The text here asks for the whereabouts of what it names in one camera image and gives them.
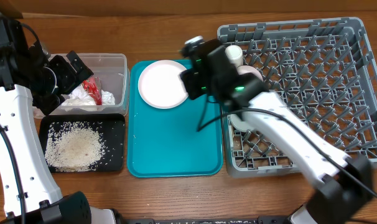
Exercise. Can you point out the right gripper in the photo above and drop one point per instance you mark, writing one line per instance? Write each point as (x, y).
(186, 79)

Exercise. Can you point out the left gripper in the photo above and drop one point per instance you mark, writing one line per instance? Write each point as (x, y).
(70, 78)

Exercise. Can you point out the red snack wrapper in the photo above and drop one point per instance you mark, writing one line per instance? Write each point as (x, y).
(93, 87)

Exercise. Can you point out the white napkin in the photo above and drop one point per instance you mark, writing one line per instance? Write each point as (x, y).
(80, 97)

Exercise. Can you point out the pink small bowl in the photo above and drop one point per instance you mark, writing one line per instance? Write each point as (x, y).
(249, 69)

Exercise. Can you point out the cream paper cup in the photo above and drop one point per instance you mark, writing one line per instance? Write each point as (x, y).
(235, 55)

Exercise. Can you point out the grey bowl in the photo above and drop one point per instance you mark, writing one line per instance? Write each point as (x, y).
(239, 124)

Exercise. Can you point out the pile of rice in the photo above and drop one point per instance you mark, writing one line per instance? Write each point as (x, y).
(74, 146)

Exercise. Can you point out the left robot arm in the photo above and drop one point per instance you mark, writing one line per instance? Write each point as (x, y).
(32, 78)

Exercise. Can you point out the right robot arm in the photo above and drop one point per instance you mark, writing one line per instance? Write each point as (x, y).
(343, 185)

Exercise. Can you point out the grey dishwasher rack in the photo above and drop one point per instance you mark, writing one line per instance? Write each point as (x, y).
(323, 69)

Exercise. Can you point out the clear plastic bin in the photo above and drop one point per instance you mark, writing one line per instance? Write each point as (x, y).
(113, 72)

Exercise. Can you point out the pink plate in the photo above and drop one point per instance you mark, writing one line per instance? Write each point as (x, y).
(160, 85)

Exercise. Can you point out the teal serving tray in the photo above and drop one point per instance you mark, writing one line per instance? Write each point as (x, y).
(166, 143)

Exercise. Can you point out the black plastic tray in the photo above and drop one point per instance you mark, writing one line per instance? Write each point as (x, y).
(112, 126)

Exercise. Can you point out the cardboard backdrop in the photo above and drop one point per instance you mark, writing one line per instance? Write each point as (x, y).
(101, 8)

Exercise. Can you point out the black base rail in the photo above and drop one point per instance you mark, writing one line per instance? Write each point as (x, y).
(257, 220)

